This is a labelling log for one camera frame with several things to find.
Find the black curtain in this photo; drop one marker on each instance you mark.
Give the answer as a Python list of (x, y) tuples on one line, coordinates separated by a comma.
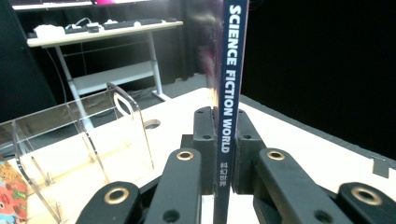
[(327, 62)]

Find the grey tape piece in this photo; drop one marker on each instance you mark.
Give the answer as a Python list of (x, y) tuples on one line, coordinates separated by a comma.
[(380, 167)]

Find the grey table grommet hole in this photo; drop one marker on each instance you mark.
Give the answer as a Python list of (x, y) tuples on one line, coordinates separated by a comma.
[(152, 124)]

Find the white box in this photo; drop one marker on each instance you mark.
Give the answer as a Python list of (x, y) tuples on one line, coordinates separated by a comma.
[(49, 31)]

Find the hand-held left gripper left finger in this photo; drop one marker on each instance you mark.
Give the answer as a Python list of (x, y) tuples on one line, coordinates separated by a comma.
[(207, 149)]

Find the purple magazine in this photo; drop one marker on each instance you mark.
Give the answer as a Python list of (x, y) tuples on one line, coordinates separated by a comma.
[(232, 77)]

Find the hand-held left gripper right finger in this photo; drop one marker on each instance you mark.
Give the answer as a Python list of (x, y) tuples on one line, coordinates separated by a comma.
[(246, 149)]

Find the light blue picture book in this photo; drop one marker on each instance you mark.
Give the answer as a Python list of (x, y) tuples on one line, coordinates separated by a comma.
[(12, 193)]

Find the clear acrylic book rack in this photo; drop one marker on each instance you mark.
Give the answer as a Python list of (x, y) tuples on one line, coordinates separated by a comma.
[(130, 130)]

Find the black keyboard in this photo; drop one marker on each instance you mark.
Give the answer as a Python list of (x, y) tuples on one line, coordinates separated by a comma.
[(130, 24)]

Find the white desk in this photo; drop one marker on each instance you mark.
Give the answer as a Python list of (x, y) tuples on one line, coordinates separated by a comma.
[(109, 76)]

